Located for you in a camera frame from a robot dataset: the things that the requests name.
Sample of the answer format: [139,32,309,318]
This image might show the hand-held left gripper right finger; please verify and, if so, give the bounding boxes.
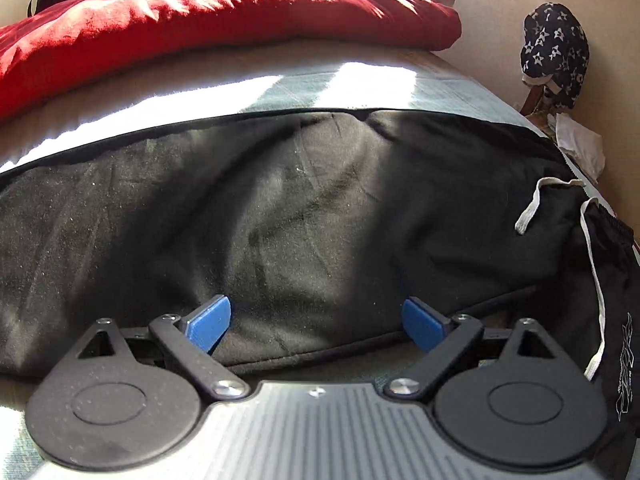
[385,297,558,401]

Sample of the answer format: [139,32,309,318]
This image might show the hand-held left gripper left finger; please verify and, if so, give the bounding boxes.
[75,295,249,402]

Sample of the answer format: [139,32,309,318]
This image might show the black pants with white drawstring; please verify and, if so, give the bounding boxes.
[0,109,640,441]

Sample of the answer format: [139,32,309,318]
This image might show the white cloth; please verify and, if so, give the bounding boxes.
[547,112,606,183]

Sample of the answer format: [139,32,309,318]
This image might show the wooden chair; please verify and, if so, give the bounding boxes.
[520,85,556,126]

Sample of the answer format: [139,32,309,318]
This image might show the red quilt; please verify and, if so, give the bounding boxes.
[0,0,462,121]

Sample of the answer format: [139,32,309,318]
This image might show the star-printed dark garment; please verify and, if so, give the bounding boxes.
[520,2,590,110]

